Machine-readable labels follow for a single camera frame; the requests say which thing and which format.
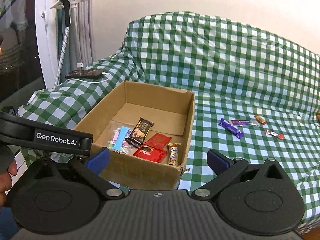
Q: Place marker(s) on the small red white candy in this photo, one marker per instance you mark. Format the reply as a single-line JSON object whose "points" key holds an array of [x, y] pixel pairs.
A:
{"points": [[273, 134]]}

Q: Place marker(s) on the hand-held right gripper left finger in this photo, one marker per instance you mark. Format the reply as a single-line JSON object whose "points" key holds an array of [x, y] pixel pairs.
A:
{"points": [[98, 158]]}

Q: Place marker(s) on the black smartphone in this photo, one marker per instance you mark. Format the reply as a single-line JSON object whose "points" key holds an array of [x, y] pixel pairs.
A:
{"points": [[83, 73]]}

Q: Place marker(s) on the dark red packet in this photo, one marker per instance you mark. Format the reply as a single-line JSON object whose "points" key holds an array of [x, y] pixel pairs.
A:
{"points": [[160, 140]]}

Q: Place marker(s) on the person's left hand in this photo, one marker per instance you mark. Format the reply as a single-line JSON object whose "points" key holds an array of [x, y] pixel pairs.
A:
{"points": [[5, 185]]}

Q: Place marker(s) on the yellow cartoon snack packet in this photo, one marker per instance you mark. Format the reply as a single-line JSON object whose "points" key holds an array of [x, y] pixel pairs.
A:
{"points": [[173, 153]]}

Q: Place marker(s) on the small white clip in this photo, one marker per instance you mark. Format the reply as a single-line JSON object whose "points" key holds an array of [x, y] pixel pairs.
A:
{"points": [[79, 64]]}

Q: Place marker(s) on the dark brown chocolate bar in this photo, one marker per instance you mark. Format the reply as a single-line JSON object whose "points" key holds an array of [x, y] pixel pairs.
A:
{"points": [[140, 132]]}

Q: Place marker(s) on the grey curtain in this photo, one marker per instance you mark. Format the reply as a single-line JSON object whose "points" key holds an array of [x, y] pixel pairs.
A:
{"points": [[83, 35]]}

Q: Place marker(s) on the small orange candy packet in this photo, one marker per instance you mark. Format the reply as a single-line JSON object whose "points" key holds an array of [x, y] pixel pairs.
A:
{"points": [[260, 120]]}

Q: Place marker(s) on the clear plastic candy bag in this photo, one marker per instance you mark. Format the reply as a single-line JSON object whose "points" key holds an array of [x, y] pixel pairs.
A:
{"points": [[111, 136]]}

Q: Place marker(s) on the purple snack bar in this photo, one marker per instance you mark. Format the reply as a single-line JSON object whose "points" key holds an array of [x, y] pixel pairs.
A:
{"points": [[231, 128]]}

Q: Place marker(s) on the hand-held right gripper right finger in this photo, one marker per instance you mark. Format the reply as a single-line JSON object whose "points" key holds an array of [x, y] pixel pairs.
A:
{"points": [[217, 160]]}

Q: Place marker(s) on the green checked cloth cover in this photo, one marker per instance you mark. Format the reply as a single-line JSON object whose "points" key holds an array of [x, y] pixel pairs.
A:
{"points": [[212, 67]]}

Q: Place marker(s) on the light blue stick packet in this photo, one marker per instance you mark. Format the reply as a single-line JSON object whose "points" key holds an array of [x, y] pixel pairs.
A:
{"points": [[121, 137]]}

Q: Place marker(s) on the purple and silver snack packet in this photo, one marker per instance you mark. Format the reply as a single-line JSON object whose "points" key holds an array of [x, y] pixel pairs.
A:
{"points": [[243, 122]]}

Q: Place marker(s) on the white door frame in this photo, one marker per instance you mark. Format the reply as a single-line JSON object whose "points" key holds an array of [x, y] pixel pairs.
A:
{"points": [[47, 30]]}

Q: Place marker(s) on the bright red snack packet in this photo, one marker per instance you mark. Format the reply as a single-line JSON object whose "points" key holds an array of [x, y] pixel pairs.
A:
{"points": [[150, 153]]}

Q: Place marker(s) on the brown cardboard box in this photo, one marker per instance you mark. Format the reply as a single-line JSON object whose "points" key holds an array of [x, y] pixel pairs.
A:
{"points": [[155, 97]]}

